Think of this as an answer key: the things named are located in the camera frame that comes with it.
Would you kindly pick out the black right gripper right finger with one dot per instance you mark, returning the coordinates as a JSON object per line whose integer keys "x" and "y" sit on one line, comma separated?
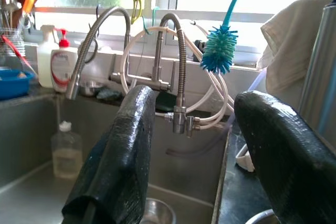
{"x": 288, "y": 161}

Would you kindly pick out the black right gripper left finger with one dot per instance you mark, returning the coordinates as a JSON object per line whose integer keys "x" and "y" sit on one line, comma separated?
{"x": 123, "y": 155}

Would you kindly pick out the clear plastic tube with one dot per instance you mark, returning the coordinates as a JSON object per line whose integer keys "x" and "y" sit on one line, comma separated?
{"x": 173, "y": 152}

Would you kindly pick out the clear plastic bottle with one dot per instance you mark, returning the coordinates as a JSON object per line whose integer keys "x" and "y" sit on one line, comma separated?
{"x": 67, "y": 155}

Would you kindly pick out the stainless steel sink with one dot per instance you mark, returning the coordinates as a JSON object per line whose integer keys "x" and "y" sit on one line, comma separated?
{"x": 183, "y": 155}

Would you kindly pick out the large steel bowl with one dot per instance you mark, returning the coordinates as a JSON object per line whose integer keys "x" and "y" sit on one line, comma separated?
{"x": 258, "y": 214}

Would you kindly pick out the grey scouring pad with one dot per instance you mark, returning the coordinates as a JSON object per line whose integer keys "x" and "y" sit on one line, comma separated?
{"x": 109, "y": 95}

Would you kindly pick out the small steel bowl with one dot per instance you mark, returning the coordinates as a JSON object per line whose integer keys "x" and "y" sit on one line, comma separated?
{"x": 157, "y": 213}

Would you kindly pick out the dark green sponge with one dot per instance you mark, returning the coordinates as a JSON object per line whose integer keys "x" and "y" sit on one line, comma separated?
{"x": 165, "y": 102}

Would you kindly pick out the tiny steel bowl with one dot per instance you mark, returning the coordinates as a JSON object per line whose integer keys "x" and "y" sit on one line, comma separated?
{"x": 90, "y": 87}

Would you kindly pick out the flexible steel faucet spout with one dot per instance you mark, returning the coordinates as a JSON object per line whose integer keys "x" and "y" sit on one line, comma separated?
{"x": 78, "y": 64}

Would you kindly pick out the steel faucet body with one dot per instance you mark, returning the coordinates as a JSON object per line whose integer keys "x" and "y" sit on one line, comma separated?
{"x": 157, "y": 58}

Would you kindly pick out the white red pump soap bottle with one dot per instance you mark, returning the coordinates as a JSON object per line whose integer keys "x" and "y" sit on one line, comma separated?
{"x": 63, "y": 66}

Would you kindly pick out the white towel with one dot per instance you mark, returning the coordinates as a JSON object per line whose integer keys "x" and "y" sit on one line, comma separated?
{"x": 288, "y": 51}

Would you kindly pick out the white spray bottle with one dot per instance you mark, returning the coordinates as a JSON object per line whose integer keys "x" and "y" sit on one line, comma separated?
{"x": 46, "y": 61}

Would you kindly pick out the blue plastic basin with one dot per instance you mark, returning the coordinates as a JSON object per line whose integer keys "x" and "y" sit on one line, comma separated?
{"x": 13, "y": 87}

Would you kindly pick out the orange cloth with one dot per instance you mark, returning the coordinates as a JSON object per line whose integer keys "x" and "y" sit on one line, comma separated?
{"x": 21, "y": 75}

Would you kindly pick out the blue bottle brush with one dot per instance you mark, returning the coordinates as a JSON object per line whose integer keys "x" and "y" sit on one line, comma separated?
{"x": 218, "y": 48}

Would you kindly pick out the black object on window ledge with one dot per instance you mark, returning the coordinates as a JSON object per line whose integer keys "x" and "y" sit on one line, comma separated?
{"x": 199, "y": 45}

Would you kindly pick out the green plastic hook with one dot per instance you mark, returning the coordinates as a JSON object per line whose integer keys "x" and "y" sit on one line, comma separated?
{"x": 153, "y": 15}

